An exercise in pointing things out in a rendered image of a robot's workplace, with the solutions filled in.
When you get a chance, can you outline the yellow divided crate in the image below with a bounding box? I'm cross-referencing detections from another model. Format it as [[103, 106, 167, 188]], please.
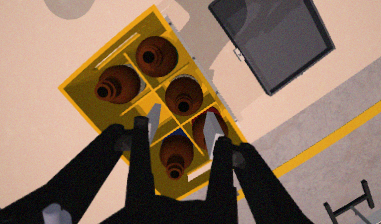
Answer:
[[78, 20, 248, 200]]

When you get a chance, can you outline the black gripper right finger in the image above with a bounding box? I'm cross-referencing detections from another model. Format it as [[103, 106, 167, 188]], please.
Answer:
[[203, 111, 314, 224]]

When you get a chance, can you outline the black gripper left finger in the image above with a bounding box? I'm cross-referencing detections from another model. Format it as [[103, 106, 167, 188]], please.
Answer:
[[0, 103, 161, 224]]

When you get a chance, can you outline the grey square tray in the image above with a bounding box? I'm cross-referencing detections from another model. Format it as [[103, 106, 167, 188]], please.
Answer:
[[210, 0, 336, 96]]

